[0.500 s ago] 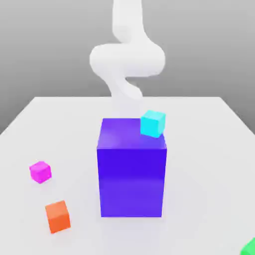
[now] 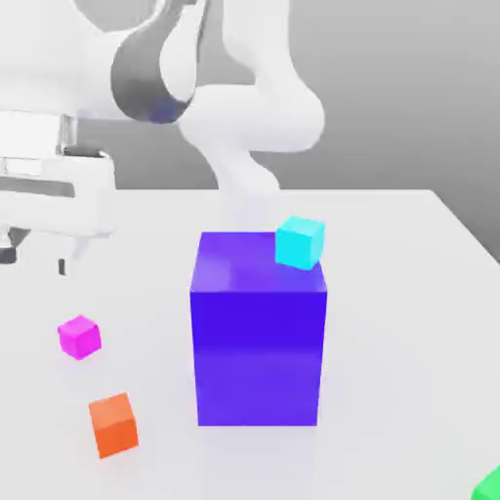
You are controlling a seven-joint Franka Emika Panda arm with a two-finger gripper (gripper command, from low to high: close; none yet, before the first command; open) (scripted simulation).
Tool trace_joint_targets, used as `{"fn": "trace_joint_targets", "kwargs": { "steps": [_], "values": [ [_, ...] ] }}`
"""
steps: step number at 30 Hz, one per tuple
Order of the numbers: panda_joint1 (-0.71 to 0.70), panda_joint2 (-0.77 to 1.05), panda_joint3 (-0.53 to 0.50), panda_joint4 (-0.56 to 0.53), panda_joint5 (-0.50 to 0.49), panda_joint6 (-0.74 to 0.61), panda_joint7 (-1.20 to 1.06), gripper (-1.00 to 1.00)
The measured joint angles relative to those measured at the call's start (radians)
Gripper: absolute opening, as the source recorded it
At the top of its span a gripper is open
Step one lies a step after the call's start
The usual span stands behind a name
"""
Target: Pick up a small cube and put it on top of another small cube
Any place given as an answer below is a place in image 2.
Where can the small green cube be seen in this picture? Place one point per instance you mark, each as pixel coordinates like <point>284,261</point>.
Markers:
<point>489,487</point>

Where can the small orange cube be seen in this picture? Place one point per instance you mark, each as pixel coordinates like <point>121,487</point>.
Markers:
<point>114,427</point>

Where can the large purple box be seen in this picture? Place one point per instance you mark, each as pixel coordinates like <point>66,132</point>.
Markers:
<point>258,351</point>

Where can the small cyan cube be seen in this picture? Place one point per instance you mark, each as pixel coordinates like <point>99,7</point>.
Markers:
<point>299,244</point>

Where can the small magenta cube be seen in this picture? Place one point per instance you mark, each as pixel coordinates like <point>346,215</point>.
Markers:
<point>79,338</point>

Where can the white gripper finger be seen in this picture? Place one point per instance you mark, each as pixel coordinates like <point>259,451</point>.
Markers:
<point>76,250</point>
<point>11,244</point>

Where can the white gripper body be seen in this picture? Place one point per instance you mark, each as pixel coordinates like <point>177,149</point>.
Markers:
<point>93,203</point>

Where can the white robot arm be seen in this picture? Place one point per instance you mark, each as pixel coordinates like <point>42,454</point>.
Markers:
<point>254,117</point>

